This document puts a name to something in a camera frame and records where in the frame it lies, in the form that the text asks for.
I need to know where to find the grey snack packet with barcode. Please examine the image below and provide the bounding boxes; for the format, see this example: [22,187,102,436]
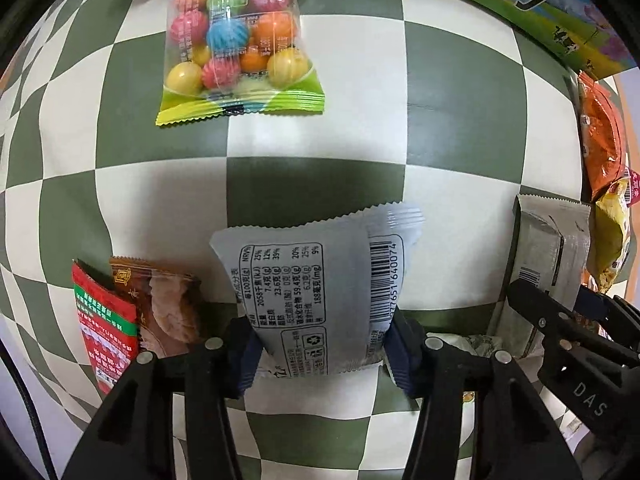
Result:
[209,203,424,378]

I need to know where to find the brown pastry snack packet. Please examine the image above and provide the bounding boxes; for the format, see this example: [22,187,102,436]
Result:
[110,257,204,358]

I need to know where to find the cardboard milk carton box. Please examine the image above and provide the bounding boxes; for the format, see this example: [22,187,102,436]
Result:
[471,0,639,79]

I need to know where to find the red spicy strip packet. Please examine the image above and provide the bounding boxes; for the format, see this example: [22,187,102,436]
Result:
[72,260,139,393]

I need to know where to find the white brown Franzzi cookie packet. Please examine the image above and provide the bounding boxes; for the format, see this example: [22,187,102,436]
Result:
[496,194,590,358]

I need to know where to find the orange chips bag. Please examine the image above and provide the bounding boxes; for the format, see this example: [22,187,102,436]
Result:
[578,72,627,202]

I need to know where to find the green white checkered blanket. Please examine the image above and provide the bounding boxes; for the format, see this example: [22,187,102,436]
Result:
[1,0,582,469]

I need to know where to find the yellow snack bag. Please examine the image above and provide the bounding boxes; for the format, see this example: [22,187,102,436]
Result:
[587,176,631,294]

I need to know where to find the colourful gumball candy bag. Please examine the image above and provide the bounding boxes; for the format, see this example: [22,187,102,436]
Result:
[155,0,326,127]

